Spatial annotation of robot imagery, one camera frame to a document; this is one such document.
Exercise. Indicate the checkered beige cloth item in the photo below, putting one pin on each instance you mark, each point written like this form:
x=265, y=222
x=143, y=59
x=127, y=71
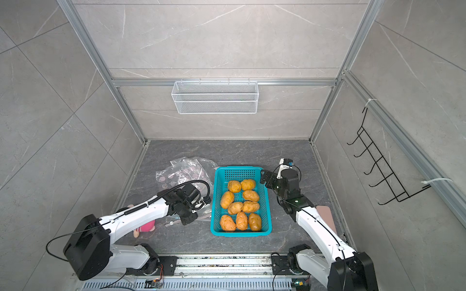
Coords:
x=325, y=213

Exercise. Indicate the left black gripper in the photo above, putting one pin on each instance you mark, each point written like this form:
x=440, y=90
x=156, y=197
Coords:
x=189, y=219

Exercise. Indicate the clear pink-dotted zipper bag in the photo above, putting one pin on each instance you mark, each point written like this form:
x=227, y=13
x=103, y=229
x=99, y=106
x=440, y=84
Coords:
x=187, y=169

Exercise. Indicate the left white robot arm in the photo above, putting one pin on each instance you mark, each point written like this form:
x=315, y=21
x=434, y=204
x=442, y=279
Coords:
x=92, y=249

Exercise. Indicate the metal base rail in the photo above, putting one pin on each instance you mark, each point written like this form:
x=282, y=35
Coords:
x=214, y=272

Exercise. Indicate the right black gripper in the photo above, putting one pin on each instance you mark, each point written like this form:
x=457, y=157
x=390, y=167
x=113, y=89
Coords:
x=270, y=185

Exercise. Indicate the black wire hook rack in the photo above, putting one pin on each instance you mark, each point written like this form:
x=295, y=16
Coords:
x=389, y=178

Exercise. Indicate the white wire mesh shelf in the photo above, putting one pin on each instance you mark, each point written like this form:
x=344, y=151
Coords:
x=215, y=97

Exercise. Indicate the pink plush pig toy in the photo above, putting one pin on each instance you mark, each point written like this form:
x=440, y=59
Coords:
x=148, y=227

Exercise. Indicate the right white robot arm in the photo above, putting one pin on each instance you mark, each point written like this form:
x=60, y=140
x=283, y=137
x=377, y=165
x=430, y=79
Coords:
x=339, y=267

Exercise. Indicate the teal plastic basket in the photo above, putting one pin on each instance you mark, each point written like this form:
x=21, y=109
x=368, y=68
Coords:
x=239, y=173

